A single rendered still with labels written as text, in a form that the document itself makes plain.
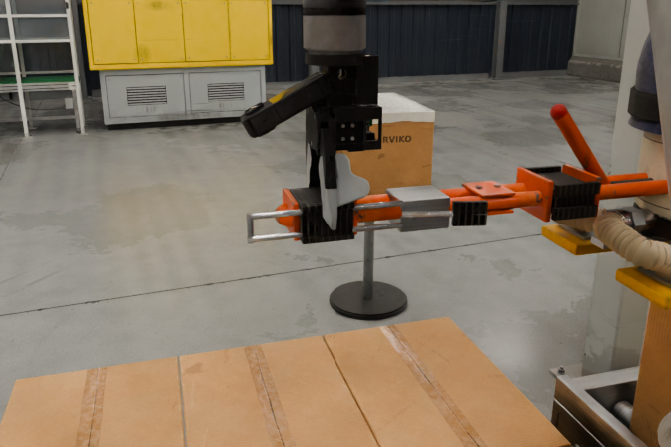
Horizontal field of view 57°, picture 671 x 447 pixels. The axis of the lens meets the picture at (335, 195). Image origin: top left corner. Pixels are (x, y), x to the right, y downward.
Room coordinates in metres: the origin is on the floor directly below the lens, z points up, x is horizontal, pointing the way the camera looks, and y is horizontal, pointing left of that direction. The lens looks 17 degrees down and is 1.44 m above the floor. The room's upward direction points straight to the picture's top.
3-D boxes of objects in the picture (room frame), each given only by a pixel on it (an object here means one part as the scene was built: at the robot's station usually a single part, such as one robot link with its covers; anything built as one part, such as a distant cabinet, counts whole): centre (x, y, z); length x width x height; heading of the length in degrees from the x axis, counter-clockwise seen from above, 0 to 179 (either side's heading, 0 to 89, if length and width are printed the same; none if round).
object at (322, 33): (0.77, 0.00, 1.41); 0.08 x 0.08 x 0.05
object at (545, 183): (0.86, -0.32, 1.19); 0.10 x 0.08 x 0.06; 15
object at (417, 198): (0.80, -0.11, 1.18); 0.07 x 0.07 x 0.04; 15
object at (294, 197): (0.77, 0.02, 1.19); 0.08 x 0.07 x 0.05; 105
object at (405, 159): (2.86, -0.17, 0.82); 0.60 x 0.40 x 0.40; 11
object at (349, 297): (2.86, -0.17, 0.31); 0.40 x 0.40 x 0.62
